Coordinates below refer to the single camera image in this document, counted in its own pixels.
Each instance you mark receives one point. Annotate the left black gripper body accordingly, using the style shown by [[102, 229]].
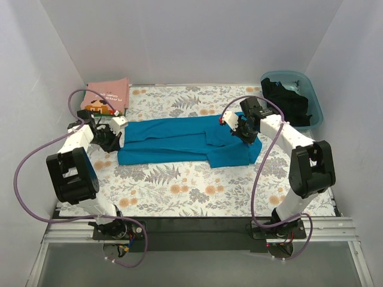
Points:
[[111, 140]]

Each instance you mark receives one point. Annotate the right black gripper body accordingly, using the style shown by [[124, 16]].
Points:
[[247, 135]]

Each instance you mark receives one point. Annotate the blue t shirt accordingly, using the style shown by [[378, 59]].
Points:
[[171, 140]]

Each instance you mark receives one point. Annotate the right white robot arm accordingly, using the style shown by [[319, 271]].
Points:
[[311, 170]]

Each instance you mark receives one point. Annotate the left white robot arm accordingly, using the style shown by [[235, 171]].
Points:
[[74, 178]]

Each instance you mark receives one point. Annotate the folded pink t shirt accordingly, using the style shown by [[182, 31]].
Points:
[[120, 87]]

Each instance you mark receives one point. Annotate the floral table mat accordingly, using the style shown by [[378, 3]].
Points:
[[191, 188]]

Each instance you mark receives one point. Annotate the black t shirt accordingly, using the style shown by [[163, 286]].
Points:
[[293, 105]]

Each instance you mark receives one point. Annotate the teal plastic bin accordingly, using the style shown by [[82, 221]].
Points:
[[301, 84]]

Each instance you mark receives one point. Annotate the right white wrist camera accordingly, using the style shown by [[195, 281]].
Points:
[[231, 119]]

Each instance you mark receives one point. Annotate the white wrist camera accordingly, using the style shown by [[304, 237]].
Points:
[[117, 124], [231, 119]]

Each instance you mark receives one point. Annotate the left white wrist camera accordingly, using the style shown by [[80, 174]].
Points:
[[117, 124]]

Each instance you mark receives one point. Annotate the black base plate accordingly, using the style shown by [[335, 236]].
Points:
[[195, 234]]

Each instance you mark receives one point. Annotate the aluminium frame rail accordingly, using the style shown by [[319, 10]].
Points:
[[330, 255]]

